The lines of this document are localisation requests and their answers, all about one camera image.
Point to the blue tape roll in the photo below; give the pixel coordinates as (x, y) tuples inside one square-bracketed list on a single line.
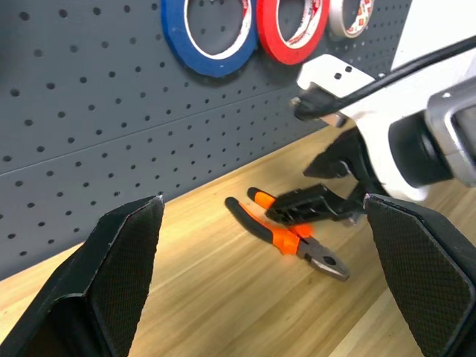
[(175, 41)]

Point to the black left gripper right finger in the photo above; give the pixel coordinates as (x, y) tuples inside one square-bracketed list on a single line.
[(420, 267)]

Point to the orange and black pliers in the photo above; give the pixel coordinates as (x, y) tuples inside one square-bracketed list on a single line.
[(286, 240)]

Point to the silver tape roll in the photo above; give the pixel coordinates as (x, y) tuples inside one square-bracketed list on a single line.
[(334, 22)]

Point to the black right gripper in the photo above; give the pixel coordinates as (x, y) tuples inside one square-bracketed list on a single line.
[(366, 175)]

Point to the dark grey pegboard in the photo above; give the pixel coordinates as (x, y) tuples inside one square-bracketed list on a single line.
[(93, 122)]

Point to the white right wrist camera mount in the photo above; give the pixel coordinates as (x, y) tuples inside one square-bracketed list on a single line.
[(375, 122)]

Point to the red tape roll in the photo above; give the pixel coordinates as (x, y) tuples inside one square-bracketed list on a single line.
[(271, 41)]

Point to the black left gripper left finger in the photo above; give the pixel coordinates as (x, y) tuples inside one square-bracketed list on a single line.
[(111, 267)]

